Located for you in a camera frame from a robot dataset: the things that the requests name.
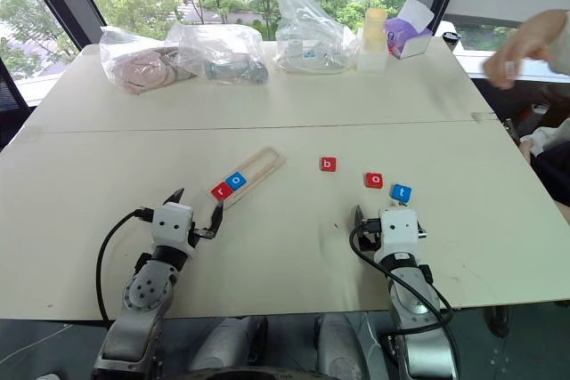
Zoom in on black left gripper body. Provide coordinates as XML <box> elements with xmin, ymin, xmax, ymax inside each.
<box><xmin>190</xmin><ymin>219</ymin><xmax>216</xmax><ymax>247</ymax></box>

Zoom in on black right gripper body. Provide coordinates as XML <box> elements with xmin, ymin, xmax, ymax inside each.
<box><xmin>355</xmin><ymin>218</ymin><xmax>383</xmax><ymax>252</ymax></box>

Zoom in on blue letter t block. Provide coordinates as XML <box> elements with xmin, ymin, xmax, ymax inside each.
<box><xmin>390</xmin><ymin>182</ymin><xmax>413</xmax><ymax>203</ymax></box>

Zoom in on wooden letter tray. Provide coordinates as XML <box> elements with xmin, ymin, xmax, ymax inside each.
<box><xmin>208</xmin><ymin>147</ymin><xmax>286</xmax><ymax>211</ymax></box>

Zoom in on blue letter o block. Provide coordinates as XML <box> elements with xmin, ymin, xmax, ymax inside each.
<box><xmin>224</xmin><ymin>172</ymin><xmax>248</xmax><ymax>192</ymax></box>

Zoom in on person's left hand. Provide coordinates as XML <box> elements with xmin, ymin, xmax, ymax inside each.
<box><xmin>519</xmin><ymin>129</ymin><xmax>550</xmax><ymax>161</ymax></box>

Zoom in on person's right hand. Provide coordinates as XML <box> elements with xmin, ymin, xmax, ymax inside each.
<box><xmin>483</xmin><ymin>9</ymin><xmax>560</xmax><ymax>90</ymax></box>

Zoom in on grey rounded housing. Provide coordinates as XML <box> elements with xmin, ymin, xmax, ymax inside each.
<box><xmin>189</xmin><ymin>315</ymin><xmax>268</xmax><ymax>373</ymax></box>

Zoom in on plastic bag with pink item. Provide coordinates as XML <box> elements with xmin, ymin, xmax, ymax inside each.
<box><xmin>99</xmin><ymin>26</ymin><xmax>197</xmax><ymax>96</ymax></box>

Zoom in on plastic bag with grey item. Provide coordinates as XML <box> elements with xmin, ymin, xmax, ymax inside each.
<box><xmin>167</xmin><ymin>22</ymin><xmax>270</xmax><ymax>86</ymax></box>

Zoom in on clear plastic container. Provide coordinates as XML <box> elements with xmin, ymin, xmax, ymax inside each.
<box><xmin>355</xmin><ymin>48</ymin><xmax>388</xmax><ymax>73</ymax></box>

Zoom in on plastic bag with white items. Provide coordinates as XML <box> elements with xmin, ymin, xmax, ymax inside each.
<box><xmin>274</xmin><ymin>0</ymin><xmax>357</xmax><ymax>75</ymax></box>

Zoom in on purple and white box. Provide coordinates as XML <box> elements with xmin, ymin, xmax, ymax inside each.
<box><xmin>383</xmin><ymin>0</ymin><xmax>436</xmax><ymax>61</ymax></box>

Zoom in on person's white shirt torso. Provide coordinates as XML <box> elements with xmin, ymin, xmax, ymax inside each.
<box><xmin>532</xmin><ymin>117</ymin><xmax>570</xmax><ymax>163</ymax></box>

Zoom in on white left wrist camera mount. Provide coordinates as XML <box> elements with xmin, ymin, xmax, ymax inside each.
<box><xmin>151</xmin><ymin>202</ymin><xmax>196</xmax><ymax>247</ymax></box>

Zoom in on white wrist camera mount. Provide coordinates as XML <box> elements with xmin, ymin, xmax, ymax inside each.
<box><xmin>378</xmin><ymin>206</ymin><xmax>422</xmax><ymax>261</ymax></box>
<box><xmin>151</xmin><ymin>202</ymin><xmax>196</xmax><ymax>247</ymax></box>

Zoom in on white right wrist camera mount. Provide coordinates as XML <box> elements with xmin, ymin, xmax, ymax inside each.
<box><xmin>378</xmin><ymin>206</ymin><xmax>422</xmax><ymax>261</ymax></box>

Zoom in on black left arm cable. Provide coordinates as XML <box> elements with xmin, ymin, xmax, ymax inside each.
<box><xmin>94</xmin><ymin>206</ymin><xmax>155</xmax><ymax>323</ymax></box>

